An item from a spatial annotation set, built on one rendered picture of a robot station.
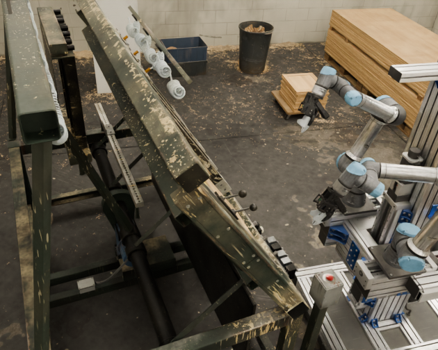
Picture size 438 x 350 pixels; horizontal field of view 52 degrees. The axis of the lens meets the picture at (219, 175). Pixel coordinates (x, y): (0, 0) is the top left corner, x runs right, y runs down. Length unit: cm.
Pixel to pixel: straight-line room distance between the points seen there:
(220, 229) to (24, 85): 86
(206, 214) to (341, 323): 185
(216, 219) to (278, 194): 280
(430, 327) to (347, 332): 59
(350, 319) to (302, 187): 172
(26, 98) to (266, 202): 329
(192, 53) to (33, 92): 524
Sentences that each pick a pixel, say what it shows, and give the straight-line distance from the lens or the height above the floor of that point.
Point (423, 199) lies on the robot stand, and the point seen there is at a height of 133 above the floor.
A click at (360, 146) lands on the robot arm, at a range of 282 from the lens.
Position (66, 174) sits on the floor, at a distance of 474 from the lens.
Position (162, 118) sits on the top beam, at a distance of 174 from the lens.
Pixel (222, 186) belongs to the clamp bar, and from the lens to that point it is 294.
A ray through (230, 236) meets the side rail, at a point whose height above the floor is 153.
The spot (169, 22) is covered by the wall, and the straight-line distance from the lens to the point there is 741.
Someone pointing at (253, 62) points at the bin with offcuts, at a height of 18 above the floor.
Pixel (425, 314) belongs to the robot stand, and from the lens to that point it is 359.
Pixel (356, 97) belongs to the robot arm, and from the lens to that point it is 238.
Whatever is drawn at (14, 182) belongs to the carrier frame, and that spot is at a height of 79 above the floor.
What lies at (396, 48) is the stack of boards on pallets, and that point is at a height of 78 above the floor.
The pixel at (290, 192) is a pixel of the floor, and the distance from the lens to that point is 453.
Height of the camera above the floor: 280
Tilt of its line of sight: 37 degrees down
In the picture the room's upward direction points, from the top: 4 degrees clockwise
